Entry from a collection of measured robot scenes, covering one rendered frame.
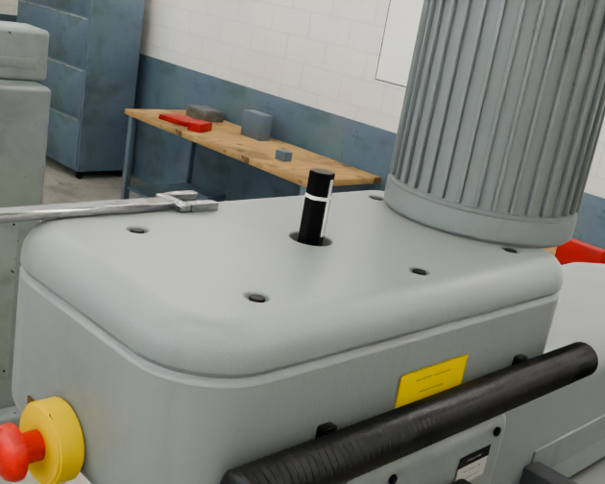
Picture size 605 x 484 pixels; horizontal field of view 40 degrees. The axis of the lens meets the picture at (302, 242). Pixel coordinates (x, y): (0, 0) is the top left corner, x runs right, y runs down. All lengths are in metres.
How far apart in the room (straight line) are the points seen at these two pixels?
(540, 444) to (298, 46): 5.91
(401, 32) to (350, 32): 0.49
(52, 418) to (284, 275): 0.19
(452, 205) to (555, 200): 0.10
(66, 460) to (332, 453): 0.18
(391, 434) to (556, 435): 0.43
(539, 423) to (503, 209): 0.27
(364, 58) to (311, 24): 0.61
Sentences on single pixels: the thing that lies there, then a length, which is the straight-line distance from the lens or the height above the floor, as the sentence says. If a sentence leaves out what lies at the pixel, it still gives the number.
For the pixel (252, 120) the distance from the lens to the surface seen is 6.61.
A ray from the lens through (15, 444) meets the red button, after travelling 0.60.
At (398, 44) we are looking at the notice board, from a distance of 6.05.
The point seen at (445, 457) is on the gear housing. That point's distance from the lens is 0.79.
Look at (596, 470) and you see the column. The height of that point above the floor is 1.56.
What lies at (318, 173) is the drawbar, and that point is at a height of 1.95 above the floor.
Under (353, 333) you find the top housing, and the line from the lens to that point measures 0.58.
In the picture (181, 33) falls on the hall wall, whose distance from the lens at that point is 7.91.
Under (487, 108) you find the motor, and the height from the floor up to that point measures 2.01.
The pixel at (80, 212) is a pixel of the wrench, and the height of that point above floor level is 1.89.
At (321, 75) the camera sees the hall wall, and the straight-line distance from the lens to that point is 6.53.
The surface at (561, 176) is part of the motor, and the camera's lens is 0.83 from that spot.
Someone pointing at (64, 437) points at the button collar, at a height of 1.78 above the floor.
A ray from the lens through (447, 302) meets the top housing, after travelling 0.66.
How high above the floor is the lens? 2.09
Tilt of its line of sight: 17 degrees down
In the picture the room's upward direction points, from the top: 10 degrees clockwise
